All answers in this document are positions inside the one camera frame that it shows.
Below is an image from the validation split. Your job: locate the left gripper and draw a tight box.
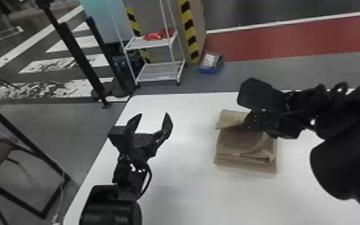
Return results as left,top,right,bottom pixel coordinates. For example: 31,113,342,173
117,112,174,168

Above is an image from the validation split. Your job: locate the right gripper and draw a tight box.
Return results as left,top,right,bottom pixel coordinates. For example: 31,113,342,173
243,108,304,140

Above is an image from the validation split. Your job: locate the beige towel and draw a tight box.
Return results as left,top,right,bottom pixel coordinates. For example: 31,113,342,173
213,108,278,175

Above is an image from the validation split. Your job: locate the blue tray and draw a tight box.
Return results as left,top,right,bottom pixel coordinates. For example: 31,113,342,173
197,51,225,75

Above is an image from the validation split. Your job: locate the red snack packet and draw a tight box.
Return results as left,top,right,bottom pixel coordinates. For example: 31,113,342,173
143,29,175,41

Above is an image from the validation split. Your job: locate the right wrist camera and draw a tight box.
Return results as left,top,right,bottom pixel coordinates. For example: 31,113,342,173
236,77,290,113

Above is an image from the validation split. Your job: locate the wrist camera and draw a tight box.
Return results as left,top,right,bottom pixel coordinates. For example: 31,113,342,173
236,77,290,113
108,124,155,149

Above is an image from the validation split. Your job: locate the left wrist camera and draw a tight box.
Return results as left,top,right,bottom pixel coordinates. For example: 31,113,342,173
108,124,155,149

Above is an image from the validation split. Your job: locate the white wire rack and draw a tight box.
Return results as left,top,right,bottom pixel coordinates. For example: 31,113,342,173
113,0,187,86

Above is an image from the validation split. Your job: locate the black post on round foot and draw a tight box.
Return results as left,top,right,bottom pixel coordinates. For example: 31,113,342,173
85,16,138,99
35,0,113,110

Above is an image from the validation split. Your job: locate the yellow black striped post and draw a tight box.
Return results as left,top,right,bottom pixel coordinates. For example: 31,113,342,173
124,6,152,65
178,0,202,65

